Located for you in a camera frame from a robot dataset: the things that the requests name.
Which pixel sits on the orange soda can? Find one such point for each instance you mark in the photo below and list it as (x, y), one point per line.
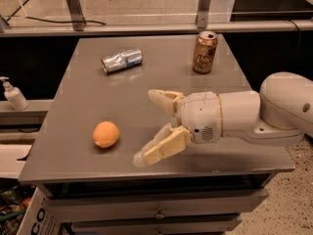
(204, 53)

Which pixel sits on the metal railing frame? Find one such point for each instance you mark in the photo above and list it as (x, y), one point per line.
(122, 17)

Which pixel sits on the white pump bottle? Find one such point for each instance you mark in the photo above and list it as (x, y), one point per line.
(13, 95)

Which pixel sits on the grey drawer cabinet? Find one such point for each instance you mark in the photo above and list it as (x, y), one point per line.
(98, 191)

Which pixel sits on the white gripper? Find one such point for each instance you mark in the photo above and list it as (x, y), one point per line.
(201, 117)

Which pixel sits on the white cardboard box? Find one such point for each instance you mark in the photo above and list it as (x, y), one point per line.
(37, 219)

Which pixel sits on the orange fruit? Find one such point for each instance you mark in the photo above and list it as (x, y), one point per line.
(105, 134)

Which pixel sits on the crushed silver can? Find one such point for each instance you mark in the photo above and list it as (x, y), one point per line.
(122, 60)

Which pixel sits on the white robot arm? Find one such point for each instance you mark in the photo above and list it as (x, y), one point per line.
(279, 114)

